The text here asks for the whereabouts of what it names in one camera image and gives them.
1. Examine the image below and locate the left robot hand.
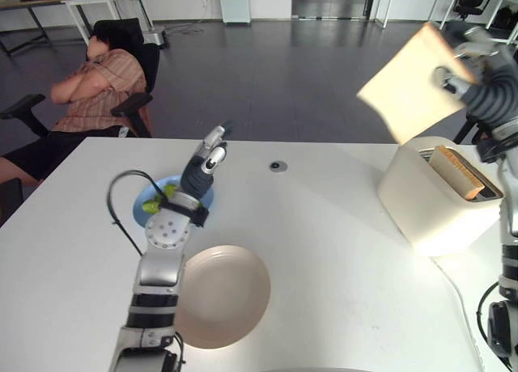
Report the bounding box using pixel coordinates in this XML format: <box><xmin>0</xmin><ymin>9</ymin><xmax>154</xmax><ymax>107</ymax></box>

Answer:
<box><xmin>169</xmin><ymin>121</ymin><xmax>237</xmax><ymax>210</ymax></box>

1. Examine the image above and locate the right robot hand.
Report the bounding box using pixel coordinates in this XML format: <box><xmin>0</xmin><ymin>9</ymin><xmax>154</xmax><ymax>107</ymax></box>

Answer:
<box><xmin>431</xmin><ymin>20</ymin><xmax>518</xmax><ymax>141</ymax></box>

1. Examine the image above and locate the bread slice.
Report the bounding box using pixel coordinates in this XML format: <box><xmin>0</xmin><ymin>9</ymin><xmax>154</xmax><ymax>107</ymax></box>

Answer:
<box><xmin>355</xmin><ymin>22</ymin><xmax>479</xmax><ymax>145</ymax></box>
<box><xmin>427</xmin><ymin>145</ymin><xmax>486</xmax><ymax>201</ymax></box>

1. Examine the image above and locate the green lettuce leaf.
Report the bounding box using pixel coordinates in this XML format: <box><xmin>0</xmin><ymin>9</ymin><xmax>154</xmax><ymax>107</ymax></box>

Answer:
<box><xmin>141</xmin><ymin>184</ymin><xmax>180</xmax><ymax>216</ymax></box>

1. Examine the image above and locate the blue plate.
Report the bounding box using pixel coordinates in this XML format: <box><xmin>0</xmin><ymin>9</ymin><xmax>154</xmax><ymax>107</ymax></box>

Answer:
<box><xmin>132</xmin><ymin>174</ymin><xmax>217</xmax><ymax>228</ymax></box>

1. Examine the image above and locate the beige plate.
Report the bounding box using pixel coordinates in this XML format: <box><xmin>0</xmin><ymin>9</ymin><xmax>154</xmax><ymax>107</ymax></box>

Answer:
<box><xmin>173</xmin><ymin>244</ymin><xmax>272</xmax><ymax>351</ymax></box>

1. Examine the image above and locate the person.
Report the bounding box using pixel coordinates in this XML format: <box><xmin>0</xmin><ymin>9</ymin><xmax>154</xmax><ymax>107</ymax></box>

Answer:
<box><xmin>0</xmin><ymin>22</ymin><xmax>149</xmax><ymax>187</ymax></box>

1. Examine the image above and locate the cream toaster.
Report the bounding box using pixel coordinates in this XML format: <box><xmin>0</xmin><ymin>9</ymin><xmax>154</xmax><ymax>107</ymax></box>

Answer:
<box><xmin>376</xmin><ymin>135</ymin><xmax>505</xmax><ymax>258</ymax></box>

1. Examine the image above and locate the black cable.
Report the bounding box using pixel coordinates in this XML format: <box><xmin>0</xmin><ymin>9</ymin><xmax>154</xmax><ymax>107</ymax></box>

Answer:
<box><xmin>476</xmin><ymin>281</ymin><xmax>512</xmax><ymax>370</ymax></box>
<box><xmin>106</xmin><ymin>168</ymin><xmax>169</xmax><ymax>257</ymax></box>

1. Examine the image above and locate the white cord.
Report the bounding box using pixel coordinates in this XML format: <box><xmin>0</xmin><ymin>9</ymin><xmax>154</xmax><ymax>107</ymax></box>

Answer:
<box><xmin>430</xmin><ymin>256</ymin><xmax>489</xmax><ymax>372</ymax></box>

